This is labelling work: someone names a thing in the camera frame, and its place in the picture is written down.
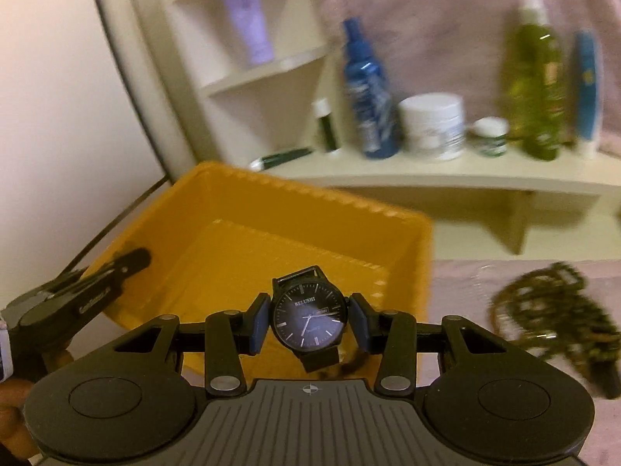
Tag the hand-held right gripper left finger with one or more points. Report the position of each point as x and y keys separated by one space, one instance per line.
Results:
x=259 y=325

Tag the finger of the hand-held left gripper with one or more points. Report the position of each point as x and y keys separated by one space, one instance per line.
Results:
x=121 y=264

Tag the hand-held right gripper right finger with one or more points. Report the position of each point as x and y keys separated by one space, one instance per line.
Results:
x=360 y=323

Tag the black wrist watch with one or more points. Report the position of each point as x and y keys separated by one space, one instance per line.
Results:
x=303 y=318

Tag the yellow plastic basket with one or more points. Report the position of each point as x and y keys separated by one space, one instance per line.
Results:
x=242 y=233

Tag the person's left hand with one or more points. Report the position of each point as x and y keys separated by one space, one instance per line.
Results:
x=10 y=415

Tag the white vanity shelf unit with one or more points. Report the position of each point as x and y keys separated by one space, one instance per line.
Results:
x=388 y=174

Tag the dark green pencil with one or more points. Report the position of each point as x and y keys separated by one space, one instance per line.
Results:
x=284 y=156

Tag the white cream jar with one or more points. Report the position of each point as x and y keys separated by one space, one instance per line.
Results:
x=434 y=126

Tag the small green-labelled jar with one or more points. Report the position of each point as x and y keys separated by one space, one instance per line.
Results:
x=491 y=138

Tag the blue spray bottle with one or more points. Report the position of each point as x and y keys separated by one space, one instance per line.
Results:
x=368 y=92

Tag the purple tube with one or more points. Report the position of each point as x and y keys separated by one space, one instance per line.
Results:
x=247 y=19

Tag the green oil spray bottle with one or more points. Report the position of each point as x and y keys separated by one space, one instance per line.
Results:
x=533 y=87

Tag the pink fleece blanket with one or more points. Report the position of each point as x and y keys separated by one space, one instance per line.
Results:
x=427 y=19

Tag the blue and white tube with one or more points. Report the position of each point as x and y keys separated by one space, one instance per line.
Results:
x=587 y=92

